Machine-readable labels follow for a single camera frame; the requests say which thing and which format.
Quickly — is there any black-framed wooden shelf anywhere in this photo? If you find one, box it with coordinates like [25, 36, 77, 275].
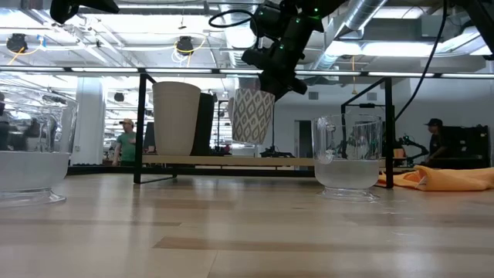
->
[133, 71, 394, 190]

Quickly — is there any clear glass mug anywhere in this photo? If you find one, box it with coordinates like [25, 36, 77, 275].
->
[311, 113, 384, 202]
[0, 86, 80, 208]

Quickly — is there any person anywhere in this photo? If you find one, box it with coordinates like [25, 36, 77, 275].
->
[423, 117, 445, 163]
[111, 118, 137, 167]

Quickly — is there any tall beige ribbed cup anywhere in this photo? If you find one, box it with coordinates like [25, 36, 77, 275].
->
[151, 80, 202, 157]

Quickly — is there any LED light bar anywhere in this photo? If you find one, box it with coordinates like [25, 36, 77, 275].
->
[0, 65, 494, 80]

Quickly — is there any black table frame rail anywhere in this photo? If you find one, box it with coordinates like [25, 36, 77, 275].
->
[67, 164, 387, 178]

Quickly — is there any black equipment case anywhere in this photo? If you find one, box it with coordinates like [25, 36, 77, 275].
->
[438, 124, 491, 170]

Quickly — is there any orange cloth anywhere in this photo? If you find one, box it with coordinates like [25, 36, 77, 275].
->
[377, 164, 494, 192]

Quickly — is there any black ceiling device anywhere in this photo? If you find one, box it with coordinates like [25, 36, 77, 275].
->
[177, 36, 195, 56]
[6, 33, 28, 53]

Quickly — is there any black floor stand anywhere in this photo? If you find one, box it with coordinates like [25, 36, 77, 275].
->
[260, 102, 296, 158]

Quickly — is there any black cable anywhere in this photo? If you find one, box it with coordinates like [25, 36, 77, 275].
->
[208, 8, 258, 30]
[393, 0, 451, 123]

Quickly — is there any silver ventilation duct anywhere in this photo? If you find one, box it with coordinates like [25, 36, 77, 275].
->
[308, 0, 389, 73]

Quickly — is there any grey diamond-patterned cup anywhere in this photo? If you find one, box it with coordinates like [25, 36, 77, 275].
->
[228, 87, 276, 146]

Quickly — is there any tall black cup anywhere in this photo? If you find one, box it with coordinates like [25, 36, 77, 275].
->
[191, 92, 216, 157]

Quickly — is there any white pillar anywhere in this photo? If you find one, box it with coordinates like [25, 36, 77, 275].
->
[75, 76, 106, 166]

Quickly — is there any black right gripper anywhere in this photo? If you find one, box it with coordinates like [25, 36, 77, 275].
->
[241, 37, 310, 102]

